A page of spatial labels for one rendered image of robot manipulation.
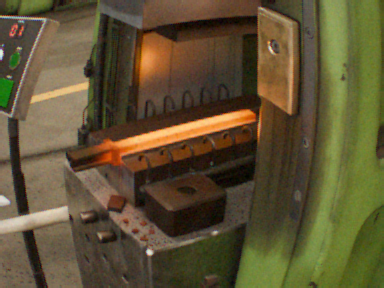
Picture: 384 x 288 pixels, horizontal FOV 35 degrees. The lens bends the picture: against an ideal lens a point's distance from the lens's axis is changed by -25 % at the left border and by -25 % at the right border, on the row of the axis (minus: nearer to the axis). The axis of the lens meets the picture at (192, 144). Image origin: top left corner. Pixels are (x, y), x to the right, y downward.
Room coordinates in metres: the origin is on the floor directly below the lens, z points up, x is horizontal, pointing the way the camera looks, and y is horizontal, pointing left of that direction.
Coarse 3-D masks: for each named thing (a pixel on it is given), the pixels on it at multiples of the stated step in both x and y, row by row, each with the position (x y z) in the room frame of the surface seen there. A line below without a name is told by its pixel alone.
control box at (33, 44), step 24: (0, 24) 1.68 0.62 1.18; (24, 24) 1.61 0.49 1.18; (48, 24) 1.58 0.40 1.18; (0, 48) 1.62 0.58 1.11; (24, 48) 1.56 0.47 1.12; (48, 48) 1.60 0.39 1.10; (0, 72) 1.56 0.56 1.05; (24, 72) 1.51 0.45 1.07; (24, 96) 1.51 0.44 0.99; (24, 120) 1.51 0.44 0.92
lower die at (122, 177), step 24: (240, 96) 1.56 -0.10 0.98; (144, 120) 1.41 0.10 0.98; (168, 120) 1.39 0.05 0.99; (192, 120) 1.40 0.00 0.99; (96, 144) 1.31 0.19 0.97; (168, 144) 1.28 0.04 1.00; (192, 144) 1.29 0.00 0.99; (216, 144) 1.30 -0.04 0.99; (240, 144) 1.31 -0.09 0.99; (96, 168) 1.31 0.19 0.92; (120, 168) 1.22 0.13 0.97; (144, 168) 1.19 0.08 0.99; (168, 168) 1.22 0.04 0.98; (120, 192) 1.22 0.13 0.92
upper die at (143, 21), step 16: (112, 0) 1.29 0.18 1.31; (128, 0) 1.23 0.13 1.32; (144, 0) 1.18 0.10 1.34; (160, 0) 1.20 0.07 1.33; (176, 0) 1.22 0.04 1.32; (192, 0) 1.24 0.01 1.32; (208, 0) 1.26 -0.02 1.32; (224, 0) 1.28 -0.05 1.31; (240, 0) 1.30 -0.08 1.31; (256, 0) 1.33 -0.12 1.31; (112, 16) 1.28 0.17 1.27; (128, 16) 1.22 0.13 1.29; (144, 16) 1.18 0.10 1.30; (160, 16) 1.20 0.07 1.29; (176, 16) 1.22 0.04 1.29; (192, 16) 1.24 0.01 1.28; (208, 16) 1.26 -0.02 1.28; (224, 16) 1.28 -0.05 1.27; (240, 16) 1.30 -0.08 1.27
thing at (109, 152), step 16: (240, 112) 1.41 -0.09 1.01; (176, 128) 1.32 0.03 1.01; (192, 128) 1.33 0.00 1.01; (208, 128) 1.34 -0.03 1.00; (112, 144) 1.23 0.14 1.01; (128, 144) 1.25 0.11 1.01; (144, 144) 1.26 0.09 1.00; (80, 160) 1.19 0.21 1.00; (96, 160) 1.21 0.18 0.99; (112, 160) 1.22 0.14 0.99
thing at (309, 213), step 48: (288, 0) 1.06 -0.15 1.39; (336, 0) 0.97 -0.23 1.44; (336, 48) 0.97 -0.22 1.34; (336, 96) 0.97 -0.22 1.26; (288, 144) 1.06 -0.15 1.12; (336, 144) 0.96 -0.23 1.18; (288, 192) 1.04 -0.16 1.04; (336, 192) 0.94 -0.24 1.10; (288, 240) 1.02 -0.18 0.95; (336, 240) 0.94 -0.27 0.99
